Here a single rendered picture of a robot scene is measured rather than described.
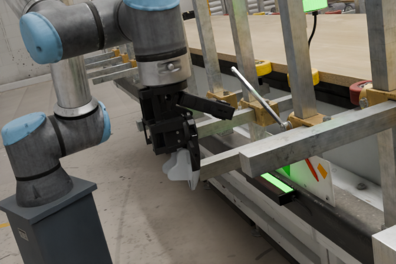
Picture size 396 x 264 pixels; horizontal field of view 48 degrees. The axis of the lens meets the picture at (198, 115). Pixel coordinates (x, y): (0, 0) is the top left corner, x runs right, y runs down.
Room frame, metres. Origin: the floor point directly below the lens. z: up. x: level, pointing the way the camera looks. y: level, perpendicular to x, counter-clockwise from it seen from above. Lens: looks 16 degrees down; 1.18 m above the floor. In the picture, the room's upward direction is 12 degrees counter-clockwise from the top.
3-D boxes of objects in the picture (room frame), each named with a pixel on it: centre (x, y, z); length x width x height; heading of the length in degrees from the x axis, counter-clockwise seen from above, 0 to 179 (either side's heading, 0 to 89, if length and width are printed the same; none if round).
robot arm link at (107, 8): (0.87, 0.10, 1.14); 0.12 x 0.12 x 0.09; 27
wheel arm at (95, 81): (2.27, 0.27, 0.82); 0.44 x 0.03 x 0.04; 108
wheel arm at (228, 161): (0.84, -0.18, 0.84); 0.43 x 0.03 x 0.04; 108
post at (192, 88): (1.62, 0.00, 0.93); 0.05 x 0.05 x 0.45; 18
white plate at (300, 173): (0.92, -0.19, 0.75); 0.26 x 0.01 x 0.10; 18
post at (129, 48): (2.57, 0.30, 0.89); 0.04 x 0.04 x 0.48; 18
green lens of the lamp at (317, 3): (0.91, -0.27, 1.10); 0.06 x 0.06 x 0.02
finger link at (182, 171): (0.75, 0.05, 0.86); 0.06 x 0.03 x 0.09; 107
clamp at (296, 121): (0.88, -0.23, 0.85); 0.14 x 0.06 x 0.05; 18
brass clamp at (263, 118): (1.11, -0.16, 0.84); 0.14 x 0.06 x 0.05; 18
